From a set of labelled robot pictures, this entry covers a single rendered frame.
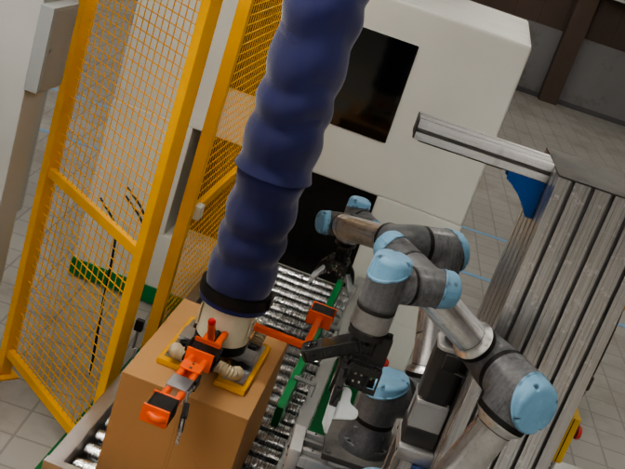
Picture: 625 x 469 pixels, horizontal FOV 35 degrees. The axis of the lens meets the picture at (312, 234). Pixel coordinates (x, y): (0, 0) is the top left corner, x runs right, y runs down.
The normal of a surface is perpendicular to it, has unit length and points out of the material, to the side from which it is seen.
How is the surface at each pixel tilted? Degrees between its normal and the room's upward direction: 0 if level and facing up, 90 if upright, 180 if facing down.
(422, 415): 90
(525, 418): 83
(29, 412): 0
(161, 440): 90
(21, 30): 90
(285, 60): 81
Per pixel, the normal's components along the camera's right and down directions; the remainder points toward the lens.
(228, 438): -0.18, 0.30
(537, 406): 0.46, 0.33
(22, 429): 0.30, -0.89
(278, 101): -0.41, -0.13
